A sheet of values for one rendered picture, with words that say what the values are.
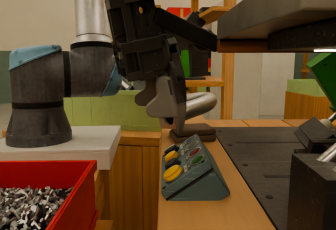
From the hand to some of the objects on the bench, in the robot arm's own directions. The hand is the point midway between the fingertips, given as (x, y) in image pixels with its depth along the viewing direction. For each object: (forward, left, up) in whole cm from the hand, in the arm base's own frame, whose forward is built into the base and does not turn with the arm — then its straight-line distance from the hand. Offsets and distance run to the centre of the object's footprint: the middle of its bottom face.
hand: (175, 119), depth 48 cm
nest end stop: (+22, -1, -8) cm, 23 cm away
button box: (+2, -1, -13) cm, 14 cm away
